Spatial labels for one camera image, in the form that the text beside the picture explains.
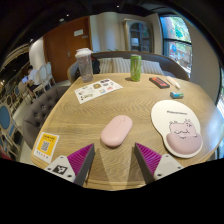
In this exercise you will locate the grey tufted chair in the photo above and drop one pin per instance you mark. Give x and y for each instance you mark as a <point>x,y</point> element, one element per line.
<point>40,111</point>

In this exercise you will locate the white tube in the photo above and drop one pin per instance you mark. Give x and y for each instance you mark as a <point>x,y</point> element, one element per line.
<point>173,82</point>

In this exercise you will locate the dark framed window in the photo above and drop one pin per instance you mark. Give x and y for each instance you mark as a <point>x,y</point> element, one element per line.
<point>176,43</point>

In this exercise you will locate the brown curved sofa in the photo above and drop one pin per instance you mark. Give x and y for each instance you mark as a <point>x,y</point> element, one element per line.
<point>166,63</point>

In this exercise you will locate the white chairs group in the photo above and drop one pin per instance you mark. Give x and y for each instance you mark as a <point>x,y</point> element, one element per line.
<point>45,75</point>

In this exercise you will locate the small green blue pack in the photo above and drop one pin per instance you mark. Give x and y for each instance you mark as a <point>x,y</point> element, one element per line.
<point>177,95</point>

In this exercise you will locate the brown wooden door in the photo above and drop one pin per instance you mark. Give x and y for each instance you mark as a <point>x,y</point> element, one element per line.
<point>61,53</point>

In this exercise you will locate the white mouse pad pink rest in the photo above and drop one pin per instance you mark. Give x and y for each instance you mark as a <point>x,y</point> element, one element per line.
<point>173,120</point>

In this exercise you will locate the yellow code sticker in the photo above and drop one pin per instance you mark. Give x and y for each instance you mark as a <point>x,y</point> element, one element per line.
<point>46,145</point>

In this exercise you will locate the cream arched glass cabinet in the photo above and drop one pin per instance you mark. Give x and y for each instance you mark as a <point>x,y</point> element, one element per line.
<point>138,35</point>

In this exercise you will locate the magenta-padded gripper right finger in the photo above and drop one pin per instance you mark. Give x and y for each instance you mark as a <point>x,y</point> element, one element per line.
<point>151,160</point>

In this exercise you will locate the black backpack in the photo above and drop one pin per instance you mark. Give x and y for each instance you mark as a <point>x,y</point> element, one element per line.
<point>95,66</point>

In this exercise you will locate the white printed sticker sheet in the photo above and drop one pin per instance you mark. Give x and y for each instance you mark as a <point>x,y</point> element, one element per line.
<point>98,90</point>

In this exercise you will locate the pink computer mouse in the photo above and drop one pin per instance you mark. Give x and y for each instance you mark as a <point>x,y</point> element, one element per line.
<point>116,131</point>

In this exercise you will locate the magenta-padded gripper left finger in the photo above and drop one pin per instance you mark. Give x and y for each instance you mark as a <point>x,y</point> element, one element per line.
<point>78,161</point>

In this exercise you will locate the person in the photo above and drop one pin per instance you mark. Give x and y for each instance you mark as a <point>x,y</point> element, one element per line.
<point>32,77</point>

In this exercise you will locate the black and red box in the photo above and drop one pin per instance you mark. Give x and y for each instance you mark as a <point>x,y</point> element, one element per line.
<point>159,82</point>

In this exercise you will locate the striped cushion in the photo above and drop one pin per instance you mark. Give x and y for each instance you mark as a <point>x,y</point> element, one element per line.
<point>115,66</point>
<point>151,67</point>

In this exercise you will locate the green drink can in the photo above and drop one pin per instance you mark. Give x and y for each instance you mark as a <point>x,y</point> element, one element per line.
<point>135,68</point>

